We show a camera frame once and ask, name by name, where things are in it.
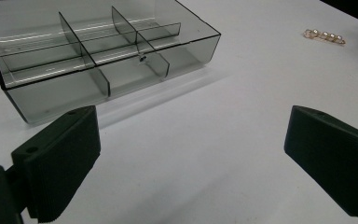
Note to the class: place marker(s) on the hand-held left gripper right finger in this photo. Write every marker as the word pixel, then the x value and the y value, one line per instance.
pixel 332 161

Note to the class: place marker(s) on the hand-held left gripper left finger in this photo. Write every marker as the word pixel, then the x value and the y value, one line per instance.
pixel 59 161

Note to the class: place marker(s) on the clear grey divided organizer box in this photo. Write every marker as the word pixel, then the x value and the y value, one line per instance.
pixel 84 53

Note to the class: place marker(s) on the gold pearl hair clip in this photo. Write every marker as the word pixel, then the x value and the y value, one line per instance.
pixel 324 36

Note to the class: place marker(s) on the small silver earring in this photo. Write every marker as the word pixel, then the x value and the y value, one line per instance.
pixel 142 58

